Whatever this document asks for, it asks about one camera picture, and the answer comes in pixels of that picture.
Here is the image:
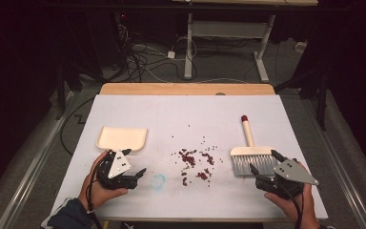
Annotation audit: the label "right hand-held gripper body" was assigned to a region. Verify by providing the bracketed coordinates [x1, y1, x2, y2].
[255, 157, 319, 200]

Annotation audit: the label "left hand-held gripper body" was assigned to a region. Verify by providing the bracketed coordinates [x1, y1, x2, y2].
[95, 149, 139, 191]

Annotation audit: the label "cream dustpan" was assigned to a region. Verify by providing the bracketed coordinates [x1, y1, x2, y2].
[95, 126, 149, 153]

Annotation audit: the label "cream hand brush grey bristles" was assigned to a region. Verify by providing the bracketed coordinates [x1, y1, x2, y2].
[230, 114, 280, 177]

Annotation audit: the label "pile of red beans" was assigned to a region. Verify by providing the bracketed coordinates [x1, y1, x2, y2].
[171, 135, 225, 188]

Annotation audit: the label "person's left hand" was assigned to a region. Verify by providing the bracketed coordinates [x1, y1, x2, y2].
[78, 150, 129, 212]

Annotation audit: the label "person's right hand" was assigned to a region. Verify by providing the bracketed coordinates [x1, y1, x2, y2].
[264, 183, 321, 229]

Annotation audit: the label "black stand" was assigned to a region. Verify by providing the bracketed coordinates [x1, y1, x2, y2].
[274, 63, 330, 132]
[55, 63, 84, 121]

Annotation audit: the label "white table cover sheet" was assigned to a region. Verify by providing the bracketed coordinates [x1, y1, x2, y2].
[51, 94, 329, 222]

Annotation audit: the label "wooden table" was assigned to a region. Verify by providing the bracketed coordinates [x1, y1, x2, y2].
[99, 83, 276, 96]

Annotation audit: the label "white floor box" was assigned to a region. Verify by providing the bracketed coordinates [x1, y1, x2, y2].
[295, 41, 309, 53]

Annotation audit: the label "white-legged desk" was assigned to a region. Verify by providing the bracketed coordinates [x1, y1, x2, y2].
[171, 0, 318, 83]

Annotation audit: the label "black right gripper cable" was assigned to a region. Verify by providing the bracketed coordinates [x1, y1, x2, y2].
[279, 180, 304, 229]

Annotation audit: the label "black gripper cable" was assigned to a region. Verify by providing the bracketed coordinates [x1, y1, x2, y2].
[279, 180, 304, 229]
[86, 156, 104, 229]

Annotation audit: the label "metal floor rail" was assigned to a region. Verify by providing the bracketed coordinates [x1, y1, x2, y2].
[0, 92, 77, 229]
[301, 94, 366, 229]

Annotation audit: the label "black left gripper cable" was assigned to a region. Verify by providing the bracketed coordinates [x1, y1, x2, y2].
[86, 156, 104, 229]

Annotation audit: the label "black floor cable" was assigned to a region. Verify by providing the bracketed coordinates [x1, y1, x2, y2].
[59, 96, 96, 156]

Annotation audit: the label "tangle of floor cables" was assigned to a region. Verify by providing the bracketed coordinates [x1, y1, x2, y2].
[117, 23, 198, 84]

